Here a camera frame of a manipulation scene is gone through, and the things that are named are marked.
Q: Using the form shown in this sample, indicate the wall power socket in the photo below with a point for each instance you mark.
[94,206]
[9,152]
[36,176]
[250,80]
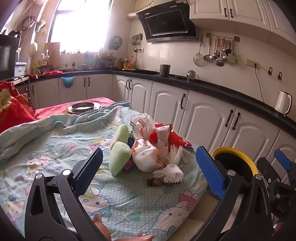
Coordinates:
[252,63]

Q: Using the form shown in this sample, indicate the group of condiment bottles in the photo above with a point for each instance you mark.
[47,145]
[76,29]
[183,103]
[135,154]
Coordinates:
[127,63]

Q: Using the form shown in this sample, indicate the round wall vent fan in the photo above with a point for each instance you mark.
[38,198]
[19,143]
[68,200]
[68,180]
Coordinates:
[115,42]

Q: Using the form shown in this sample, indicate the wall knife holder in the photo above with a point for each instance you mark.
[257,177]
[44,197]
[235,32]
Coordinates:
[137,39]

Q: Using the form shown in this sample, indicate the metal teapot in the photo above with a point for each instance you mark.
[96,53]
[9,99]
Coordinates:
[191,75]

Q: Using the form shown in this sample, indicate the white base cabinets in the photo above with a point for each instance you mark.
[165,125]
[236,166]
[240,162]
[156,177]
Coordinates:
[161,104]

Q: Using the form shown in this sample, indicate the brown snack wrapper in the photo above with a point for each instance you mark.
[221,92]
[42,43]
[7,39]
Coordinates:
[156,182]

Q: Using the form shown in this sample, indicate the grey metal pot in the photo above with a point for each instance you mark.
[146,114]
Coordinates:
[165,70]

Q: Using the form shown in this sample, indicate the yellow trash bin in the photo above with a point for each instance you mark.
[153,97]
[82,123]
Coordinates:
[233,162]

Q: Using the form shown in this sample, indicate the small green foam net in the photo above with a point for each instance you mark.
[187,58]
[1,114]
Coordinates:
[121,134]

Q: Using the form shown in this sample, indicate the wooden cutting board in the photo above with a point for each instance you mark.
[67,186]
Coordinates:
[52,55]

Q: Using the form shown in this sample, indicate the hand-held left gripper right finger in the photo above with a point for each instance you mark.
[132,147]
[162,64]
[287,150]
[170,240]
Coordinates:
[209,171]

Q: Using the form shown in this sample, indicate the black microwave oven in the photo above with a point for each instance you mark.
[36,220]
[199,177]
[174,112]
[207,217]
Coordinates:
[8,58]

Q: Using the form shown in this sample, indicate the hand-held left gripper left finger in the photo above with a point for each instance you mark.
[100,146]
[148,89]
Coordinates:
[89,169]

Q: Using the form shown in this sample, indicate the white red snack wrapper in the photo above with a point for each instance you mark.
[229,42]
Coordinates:
[163,141]

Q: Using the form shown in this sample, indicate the metal plate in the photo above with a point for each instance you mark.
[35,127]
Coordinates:
[97,107]

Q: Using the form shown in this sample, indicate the blue plastic basin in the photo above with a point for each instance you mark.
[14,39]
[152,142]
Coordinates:
[68,82]

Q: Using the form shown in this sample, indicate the printed cartoon blanket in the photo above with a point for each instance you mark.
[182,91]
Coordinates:
[129,197]

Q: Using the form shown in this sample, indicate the person's right hand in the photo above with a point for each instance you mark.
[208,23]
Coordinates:
[278,226]

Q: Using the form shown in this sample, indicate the black range hood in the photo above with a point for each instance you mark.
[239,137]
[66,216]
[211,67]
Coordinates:
[166,23]

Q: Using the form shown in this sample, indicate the round metal tin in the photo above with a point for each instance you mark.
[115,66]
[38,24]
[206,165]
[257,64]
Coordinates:
[82,106]

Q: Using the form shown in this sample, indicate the white plastic bag red print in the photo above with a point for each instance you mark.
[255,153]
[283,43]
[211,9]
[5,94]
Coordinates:
[145,157]
[142,125]

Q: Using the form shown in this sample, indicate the red cloth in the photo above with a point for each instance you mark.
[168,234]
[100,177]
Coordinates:
[52,73]

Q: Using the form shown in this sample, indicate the window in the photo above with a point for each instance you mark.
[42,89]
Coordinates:
[78,27]

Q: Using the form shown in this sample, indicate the person's left hand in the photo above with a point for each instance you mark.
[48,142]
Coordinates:
[101,226]

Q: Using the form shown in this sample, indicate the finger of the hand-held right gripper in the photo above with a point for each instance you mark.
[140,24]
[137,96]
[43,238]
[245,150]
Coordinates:
[282,159]
[266,166]

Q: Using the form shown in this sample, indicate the pale blue storage box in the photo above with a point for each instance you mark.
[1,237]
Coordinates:
[20,69]

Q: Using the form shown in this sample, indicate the red bed sheet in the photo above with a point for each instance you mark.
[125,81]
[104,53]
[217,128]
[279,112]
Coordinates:
[53,111]

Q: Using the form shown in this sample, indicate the white electric kettle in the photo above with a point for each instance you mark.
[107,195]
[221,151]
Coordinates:
[282,103]

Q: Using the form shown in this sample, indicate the black wall hook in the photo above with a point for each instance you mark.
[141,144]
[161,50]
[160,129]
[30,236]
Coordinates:
[270,70]
[280,76]

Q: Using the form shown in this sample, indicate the row of hanging kitchen utensils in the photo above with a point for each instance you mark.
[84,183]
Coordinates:
[219,52]

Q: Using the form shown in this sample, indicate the black countertop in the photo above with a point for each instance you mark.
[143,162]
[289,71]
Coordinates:
[217,89]

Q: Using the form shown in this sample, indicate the dish rack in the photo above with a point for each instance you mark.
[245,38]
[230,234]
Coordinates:
[101,60]

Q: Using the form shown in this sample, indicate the purple candy wrapper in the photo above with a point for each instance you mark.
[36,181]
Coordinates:
[128,165]

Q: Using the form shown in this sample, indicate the red embroidered pillow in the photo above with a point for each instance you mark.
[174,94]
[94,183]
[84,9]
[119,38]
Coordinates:
[12,115]
[8,89]

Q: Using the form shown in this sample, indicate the white foam fruit net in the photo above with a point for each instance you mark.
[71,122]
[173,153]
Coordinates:
[170,173]
[174,154]

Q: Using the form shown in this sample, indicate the white wall cabinets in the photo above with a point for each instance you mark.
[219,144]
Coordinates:
[242,14]

